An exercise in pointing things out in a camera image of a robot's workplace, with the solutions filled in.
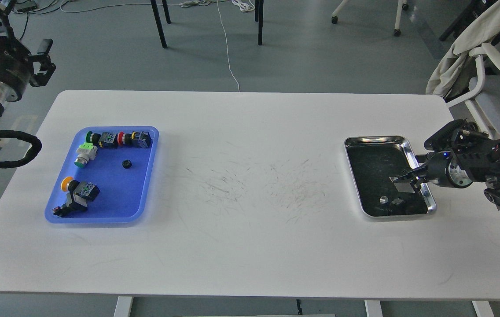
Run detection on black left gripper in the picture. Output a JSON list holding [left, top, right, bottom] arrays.
[[0, 0, 56, 103]]

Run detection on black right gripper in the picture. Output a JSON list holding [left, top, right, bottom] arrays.
[[391, 152, 462, 192]]

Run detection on small black gear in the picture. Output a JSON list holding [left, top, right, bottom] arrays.
[[121, 160, 132, 169]]

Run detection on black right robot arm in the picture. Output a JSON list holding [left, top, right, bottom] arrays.
[[391, 120, 500, 209]]

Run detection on steel tray with black liner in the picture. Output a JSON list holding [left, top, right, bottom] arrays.
[[344, 135, 437, 221]]

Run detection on beige jacket on chair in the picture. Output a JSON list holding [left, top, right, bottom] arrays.
[[425, 0, 500, 98]]

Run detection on blue plastic tray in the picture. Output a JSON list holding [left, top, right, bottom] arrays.
[[44, 126, 159, 224]]

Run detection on white chair base with casters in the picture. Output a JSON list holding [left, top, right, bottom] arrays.
[[330, 0, 411, 38]]

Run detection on black table legs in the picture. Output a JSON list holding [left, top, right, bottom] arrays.
[[150, 0, 264, 49]]

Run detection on light green push button switch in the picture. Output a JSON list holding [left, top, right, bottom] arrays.
[[74, 142, 98, 168]]

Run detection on dark green push button switch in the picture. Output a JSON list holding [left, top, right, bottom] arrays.
[[85, 131, 118, 149]]

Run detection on red push button switch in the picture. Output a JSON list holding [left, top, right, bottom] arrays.
[[117, 132, 152, 149]]

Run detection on orange push button switch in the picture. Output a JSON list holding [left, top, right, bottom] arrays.
[[60, 177, 100, 201]]

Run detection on black switch contact block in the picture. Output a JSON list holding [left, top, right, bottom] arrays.
[[51, 192, 88, 218]]

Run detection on white floor cable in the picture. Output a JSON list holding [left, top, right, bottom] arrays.
[[179, 0, 256, 92]]

